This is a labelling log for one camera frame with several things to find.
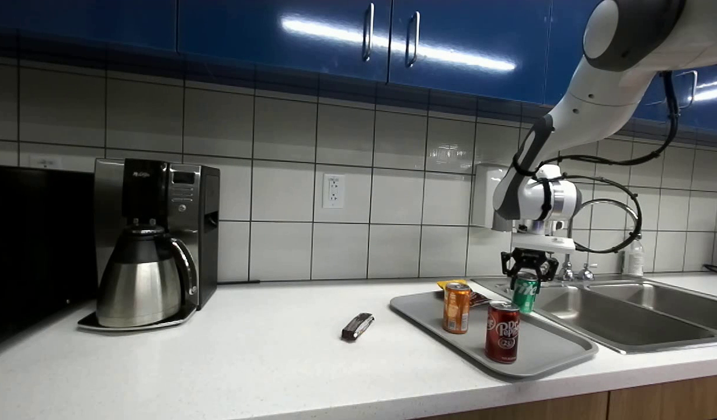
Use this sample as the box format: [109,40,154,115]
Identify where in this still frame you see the grey plastic tray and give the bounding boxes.
[389,287,600,382]

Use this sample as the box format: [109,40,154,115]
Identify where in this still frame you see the green soda can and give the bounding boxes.
[510,270,545,317]

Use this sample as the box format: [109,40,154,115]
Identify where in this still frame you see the black microwave oven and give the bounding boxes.
[0,161,100,350]

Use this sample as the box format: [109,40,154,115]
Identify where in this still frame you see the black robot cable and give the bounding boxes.
[527,68,685,256]

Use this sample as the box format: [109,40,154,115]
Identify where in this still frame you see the wooden lower cabinet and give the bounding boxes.
[422,371,717,420]

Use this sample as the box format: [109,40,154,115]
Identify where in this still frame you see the red Dr Pepper can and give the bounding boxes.
[484,301,523,366]

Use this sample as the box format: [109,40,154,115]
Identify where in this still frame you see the white wall power outlet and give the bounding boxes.
[321,171,348,212]

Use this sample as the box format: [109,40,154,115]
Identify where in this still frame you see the stainless steel double sink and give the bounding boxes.
[481,276,717,357]

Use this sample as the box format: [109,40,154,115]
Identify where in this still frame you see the chrome gooseneck faucet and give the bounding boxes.
[560,196,644,283]

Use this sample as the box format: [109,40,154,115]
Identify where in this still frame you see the silver coffee pot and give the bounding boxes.
[77,157,223,337]

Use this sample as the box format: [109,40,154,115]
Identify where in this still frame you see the white soap bottle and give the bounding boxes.
[619,231,649,281]

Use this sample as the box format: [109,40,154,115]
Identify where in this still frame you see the blue upper cabinets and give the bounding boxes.
[0,0,717,144]

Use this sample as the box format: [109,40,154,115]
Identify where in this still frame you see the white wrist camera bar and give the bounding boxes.
[512,231,580,255]

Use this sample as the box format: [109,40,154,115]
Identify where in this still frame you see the stainless steel carafe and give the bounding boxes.
[95,227,198,329]

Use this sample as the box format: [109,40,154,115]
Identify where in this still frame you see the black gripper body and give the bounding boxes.
[501,245,564,283]

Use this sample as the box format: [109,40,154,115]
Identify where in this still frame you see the orange soda can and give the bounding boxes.
[442,283,474,337]

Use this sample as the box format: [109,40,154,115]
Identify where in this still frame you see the white wall soap dispenser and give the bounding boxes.
[470,163,512,233]

